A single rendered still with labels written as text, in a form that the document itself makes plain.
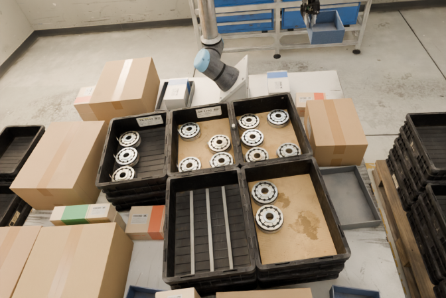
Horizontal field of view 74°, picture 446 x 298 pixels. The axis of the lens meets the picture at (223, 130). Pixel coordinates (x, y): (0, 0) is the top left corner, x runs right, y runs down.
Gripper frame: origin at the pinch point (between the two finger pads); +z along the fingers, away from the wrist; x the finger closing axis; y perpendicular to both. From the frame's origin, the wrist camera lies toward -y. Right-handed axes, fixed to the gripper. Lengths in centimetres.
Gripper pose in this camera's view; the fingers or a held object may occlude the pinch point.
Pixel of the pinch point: (309, 24)
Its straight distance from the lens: 164.2
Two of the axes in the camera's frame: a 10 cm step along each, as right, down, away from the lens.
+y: -0.9, 7.4, -6.7
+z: 1.9, 6.7, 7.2
